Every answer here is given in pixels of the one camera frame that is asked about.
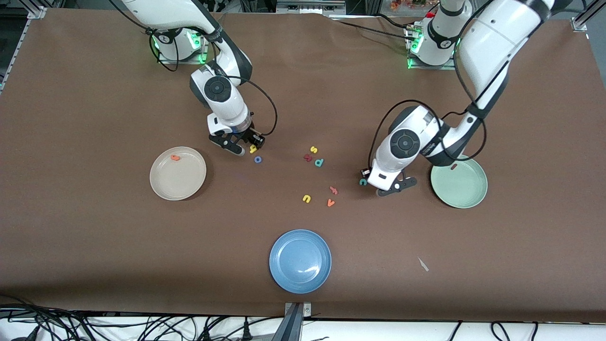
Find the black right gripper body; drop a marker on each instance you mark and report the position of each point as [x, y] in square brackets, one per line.
[249, 135]

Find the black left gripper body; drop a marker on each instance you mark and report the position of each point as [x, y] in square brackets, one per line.
[365, 173]

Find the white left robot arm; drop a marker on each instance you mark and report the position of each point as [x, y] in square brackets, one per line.
[412, 123]

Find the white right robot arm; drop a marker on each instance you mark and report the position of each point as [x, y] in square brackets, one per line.
[227, 106]

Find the teal foam letter p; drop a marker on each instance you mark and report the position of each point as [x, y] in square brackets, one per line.
[322, 162]

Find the beige round plate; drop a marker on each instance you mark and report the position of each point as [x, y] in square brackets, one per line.
[177, 177]

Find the green round plate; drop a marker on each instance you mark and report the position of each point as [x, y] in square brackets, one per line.
[464, 189]

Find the white paper scrap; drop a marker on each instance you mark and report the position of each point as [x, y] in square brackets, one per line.
[423, 264]

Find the blue round plate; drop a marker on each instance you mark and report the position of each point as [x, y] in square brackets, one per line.
[300, 261]

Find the orange flower decoration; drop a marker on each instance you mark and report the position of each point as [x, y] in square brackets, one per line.
[407, 4]

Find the brown paper table cover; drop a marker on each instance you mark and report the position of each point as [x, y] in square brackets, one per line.
[94, 237]

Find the black power plug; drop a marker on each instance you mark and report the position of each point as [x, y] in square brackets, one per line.
[207, 334]
[245, 330]

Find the aluminium corner extrusion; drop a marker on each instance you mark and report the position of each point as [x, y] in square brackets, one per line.
[580, 23]

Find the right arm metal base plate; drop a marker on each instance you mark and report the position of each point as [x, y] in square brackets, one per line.
[205, 54]

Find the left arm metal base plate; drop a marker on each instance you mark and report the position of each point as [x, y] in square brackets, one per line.
[433, 67]

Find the grey metal frame piece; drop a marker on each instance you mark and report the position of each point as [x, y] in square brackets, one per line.
[310, 7]

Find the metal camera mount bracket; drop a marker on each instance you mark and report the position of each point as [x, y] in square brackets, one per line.
[307, 310]

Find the dark camera mount pole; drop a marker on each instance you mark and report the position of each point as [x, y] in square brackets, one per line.
[289, 327]

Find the aluminium frame rail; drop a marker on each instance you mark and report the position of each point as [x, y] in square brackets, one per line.
[38, 12]

